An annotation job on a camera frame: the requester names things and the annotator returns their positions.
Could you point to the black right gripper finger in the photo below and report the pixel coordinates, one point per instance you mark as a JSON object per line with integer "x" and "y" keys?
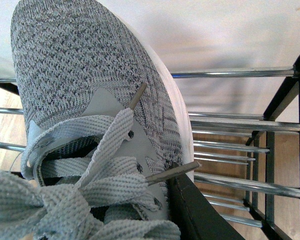
{"x": 194, "y": 215}

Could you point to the grey knit sneaker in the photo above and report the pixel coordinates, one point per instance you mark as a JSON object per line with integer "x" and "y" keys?
{"x": 102, "y": 113}

